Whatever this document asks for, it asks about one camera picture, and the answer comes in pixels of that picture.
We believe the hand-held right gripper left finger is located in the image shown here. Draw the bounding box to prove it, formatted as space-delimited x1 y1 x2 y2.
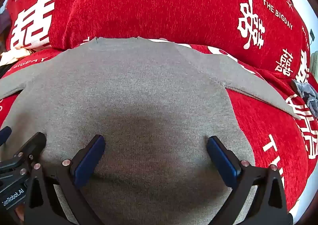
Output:
23 134 106 225

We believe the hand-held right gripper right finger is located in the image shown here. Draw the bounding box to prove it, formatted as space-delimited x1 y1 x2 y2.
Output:
207 136 294 225

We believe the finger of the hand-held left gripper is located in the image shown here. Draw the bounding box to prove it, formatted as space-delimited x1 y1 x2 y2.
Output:
0 126 12 146
14 132 47 166

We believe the grey knit sweater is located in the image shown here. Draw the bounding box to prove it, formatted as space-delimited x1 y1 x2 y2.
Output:
0 37 302 225

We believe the dark clothes pile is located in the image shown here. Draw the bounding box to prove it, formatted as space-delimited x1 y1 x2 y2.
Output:
0 7 12 52

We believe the black cloth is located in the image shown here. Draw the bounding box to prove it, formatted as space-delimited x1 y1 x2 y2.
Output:
0 62 13 78

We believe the cream cloth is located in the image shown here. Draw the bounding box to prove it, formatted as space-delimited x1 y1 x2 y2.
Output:
0 47 31 67

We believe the blue-grey crumpled cloth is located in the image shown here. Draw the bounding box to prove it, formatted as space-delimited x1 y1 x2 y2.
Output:
291 79 318 117

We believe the pale green object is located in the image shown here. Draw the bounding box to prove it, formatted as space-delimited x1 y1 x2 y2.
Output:
309 51 318 79

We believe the red printed sofa cover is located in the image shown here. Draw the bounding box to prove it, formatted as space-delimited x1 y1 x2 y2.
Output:
0 0 318 218

